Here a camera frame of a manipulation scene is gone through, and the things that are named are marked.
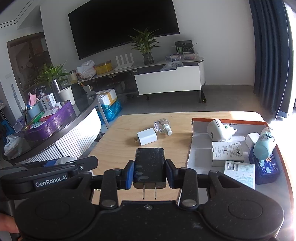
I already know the blue plastic bag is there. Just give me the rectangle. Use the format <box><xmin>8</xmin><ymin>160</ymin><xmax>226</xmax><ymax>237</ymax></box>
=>
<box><xmin>101</xmin><ymin>100</ymin><xmax>122</xmax><ymax>123</ymax></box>

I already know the clear liquid refill bottle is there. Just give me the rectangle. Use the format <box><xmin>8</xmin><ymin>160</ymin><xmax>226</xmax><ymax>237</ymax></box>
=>
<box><xmin>154</xmin><ymin>118</ymin><xmax>173</xmax><ymax>136</ymax></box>

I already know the white labelled carton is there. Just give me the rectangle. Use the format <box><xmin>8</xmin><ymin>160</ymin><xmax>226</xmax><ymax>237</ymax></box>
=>
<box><xmin>224</xmin><ymin>161</ymin><xmax>255</xmax><ymax>189</ymax></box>

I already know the light blue cylindrical device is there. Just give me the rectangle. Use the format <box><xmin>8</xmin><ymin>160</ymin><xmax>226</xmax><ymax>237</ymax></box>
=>
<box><xmin>253</xmin><ymin>127</ymin><xmax>276</xmax><ymax>160</ymax></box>

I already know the round black-top side table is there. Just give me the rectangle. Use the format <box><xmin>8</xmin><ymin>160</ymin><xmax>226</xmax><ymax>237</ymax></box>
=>
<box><xmin>1</xmin><ymin>93</ymin><xmax>101</xmax><ymax>165</ymax></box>

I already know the white paper cup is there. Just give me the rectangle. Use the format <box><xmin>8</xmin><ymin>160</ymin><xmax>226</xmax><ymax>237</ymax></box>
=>
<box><xmin>58</xmin><ymin>86</ymin><xmax>75</xmax><ymax>105</ymax></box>

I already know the yellow tin box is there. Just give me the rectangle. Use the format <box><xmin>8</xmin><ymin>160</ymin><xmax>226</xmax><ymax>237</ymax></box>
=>
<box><xmin>95</xmin><ymin>60</ymin><xmax>113</xmax><ymax>75</ymax></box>

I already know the white wifi router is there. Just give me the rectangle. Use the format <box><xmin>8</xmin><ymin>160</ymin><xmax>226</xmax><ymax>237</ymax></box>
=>
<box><xmin>114</xmin><ymin>52</ymin><xmax>134</xmax><ymax>70</ymax></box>

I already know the bamboo plant on side table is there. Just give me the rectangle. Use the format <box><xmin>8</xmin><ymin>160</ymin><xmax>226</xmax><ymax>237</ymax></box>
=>
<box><xmin>34</xmin><ymin>63</ymin><xmax>70</xmax><ymax>99</ymax></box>

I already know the white product box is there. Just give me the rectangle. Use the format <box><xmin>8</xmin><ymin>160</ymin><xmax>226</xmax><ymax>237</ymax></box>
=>
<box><xmin>212</xmin><ymin>142</ymin><xmax>248</xmax><ymax>167</ymax></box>

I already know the white tv console cabinet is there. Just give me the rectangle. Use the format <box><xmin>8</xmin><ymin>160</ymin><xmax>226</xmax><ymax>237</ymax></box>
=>
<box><xmin>79</xmin><ymin>57</ymin><xmax>207</xmax><ymax>103</ymax></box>

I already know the white plastic bag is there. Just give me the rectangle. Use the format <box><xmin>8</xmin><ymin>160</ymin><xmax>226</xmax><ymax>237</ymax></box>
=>
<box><xmin>76</xmin><ymin>60</ymin><xmax>96</xmax><ymax>79</ymax></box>

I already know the person's left hand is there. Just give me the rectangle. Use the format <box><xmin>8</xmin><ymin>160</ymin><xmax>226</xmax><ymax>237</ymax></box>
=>
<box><xmin>1</xmin><ymin>213</ymin><xmax>19</xmax><ymax>240</ymax></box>

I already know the bamboo plant in dark vase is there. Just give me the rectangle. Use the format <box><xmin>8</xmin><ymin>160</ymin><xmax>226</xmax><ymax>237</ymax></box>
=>
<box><xmin>131</xmin><ymin>29</ymin><xmax>159</xmax><ymax>65</ymax></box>

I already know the purple storage tray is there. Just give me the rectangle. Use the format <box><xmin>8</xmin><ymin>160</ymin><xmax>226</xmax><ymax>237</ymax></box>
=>
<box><xmin>23</xmin><ymin>100</ymin><xmax>76</xmax><ymax>142</ymax></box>

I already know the blue cartoon tin box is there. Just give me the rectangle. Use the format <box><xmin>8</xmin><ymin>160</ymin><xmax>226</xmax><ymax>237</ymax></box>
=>
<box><xmin>248</xmin><ymin>148</ymin><xmax>280</xmax><ymax>185</ymax></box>

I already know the white yellow cardboard box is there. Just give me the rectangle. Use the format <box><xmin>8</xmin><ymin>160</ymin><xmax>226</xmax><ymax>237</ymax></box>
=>
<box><xmin>96</xmin><ymin>88</ymin><xmax>117</xmax><ymax>105</ymax></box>

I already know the black usb wall charger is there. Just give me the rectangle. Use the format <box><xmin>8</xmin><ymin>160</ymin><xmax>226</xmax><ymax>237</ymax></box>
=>
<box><xmin>133</xmin><ymin>148</ymin><xmax>167</xmax><ymax>200</ymax></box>

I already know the dark blue curtain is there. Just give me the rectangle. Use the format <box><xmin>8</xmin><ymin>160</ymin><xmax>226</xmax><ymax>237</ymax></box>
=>
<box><xmin>249</xmin><ymin>1</ymin><xmax>294</xmax><ymax>117</ymax></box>

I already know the orange-rimmed cardboard box tray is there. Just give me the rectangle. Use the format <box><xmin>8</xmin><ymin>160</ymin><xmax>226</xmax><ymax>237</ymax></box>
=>
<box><xmin>186</xmin><ymin>118</ymin><xmax>293</xmax><ymax>212</ymax></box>

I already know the dark green display box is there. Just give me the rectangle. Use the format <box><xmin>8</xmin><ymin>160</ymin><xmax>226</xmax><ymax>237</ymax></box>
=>
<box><xmin>175</xmin><ymin>40</ymin><xmax>194</xmax><ymax>54</ymax></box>

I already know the white square usb charger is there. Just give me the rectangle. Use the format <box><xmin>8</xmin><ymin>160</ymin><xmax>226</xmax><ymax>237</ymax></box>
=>
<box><xmin>245</xmin><ymin>133</ymin><xmax>260</xmax><ymax>149</ymax></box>

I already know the white plug-in repellent heater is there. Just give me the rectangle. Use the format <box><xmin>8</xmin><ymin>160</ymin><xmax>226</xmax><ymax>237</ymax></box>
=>
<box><xmin>207</xmin><ymin>119</ymin><xmax>237</xmax><ymax>142</ymax></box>

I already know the large wall television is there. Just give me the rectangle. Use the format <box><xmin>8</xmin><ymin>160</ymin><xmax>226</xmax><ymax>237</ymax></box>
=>
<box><xmin>68</xmin><ymin>0</ymin><xmax>180</xmax><ymax>59</ymax></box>

